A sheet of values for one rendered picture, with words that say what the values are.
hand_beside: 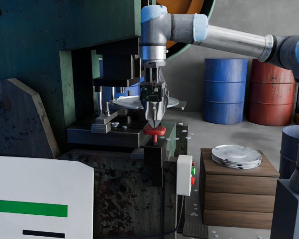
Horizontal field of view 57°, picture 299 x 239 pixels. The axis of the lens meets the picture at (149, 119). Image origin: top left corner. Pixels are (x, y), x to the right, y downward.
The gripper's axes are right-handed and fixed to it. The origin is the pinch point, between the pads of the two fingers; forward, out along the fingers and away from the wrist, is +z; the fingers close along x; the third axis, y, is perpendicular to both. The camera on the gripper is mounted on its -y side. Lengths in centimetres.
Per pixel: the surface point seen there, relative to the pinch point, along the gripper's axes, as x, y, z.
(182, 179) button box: 9.0, -5.3, 21.5
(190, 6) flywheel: 5, -66, -44
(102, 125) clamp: -21.6, -8.5, 4.3
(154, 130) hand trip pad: 0.4, 2.6, 1.7
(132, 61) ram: -14.6, -26.0, -18.4
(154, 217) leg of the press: -1.4, -7.1, 40.0
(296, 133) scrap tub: 80, -124, 36
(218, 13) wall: 24, -363, -74
